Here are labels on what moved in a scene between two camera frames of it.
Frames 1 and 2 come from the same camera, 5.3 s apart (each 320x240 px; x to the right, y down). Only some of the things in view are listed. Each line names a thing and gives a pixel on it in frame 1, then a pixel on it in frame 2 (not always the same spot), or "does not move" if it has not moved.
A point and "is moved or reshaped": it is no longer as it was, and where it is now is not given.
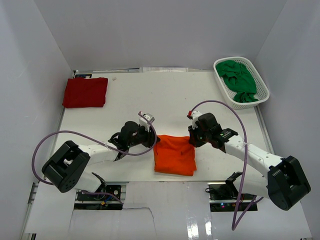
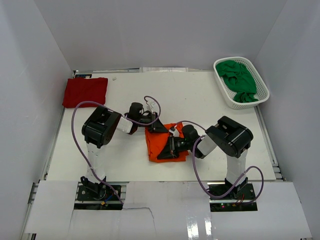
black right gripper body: [199, 137] -> [182, 145]
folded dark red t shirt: [85, 92] does not move
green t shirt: [238, 79] does not move
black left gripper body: [142, 137] -> [145, 119]
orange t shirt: [174, 154] is moved or reshaped
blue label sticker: [83, 75] does not move
